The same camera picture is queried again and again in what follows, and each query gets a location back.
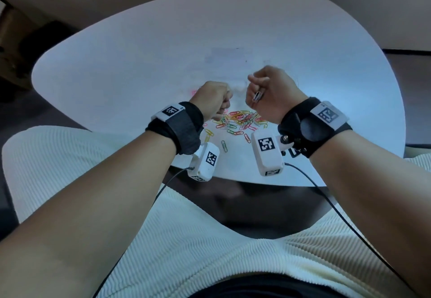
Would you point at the person's right thumb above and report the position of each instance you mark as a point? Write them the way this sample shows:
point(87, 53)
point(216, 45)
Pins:
point(258, 80)

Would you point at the white ribbed shorts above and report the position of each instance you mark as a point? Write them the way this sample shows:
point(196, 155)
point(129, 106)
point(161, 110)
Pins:
point(208, 250)

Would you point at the person's left hand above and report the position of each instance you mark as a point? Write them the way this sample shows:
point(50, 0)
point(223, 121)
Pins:
point(210, 99)

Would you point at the brown wooden cabinet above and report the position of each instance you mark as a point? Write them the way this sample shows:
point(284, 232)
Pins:
point(13, 45)

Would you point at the small white marker tag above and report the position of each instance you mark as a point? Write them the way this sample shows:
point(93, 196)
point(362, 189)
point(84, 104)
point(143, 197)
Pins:
point(169, 111)

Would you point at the person's left fingers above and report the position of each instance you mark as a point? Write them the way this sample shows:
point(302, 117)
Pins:
point(227, 101)

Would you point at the person's right forearm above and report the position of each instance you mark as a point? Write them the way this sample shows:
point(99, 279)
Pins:
point(377, 200)

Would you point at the large white wrist camera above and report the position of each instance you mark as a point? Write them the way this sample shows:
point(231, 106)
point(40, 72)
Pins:
point(267, 153)

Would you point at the person's right hand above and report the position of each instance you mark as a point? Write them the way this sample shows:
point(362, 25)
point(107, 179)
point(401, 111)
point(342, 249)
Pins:
point(279, 92)

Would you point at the silver paper clip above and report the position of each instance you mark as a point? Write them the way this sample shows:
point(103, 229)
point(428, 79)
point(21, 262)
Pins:
point(257, 96)

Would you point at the large white marker tag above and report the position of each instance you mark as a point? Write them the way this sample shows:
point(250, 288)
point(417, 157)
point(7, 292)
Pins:
point(328, 114)

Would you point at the small white wrist camera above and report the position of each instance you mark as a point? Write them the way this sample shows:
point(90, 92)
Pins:
point(205, 161)

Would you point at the pile of colourful paper clips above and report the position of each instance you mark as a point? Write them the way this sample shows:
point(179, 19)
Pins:
point(237, 121)

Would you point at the black shirt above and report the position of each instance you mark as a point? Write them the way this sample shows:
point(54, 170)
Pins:
point(266, 287)

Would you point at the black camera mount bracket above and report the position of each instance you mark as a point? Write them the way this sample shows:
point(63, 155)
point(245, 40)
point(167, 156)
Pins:
point(291, 146)

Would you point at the person's left forearm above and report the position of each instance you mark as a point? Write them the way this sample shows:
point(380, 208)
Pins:
point(84, 213)

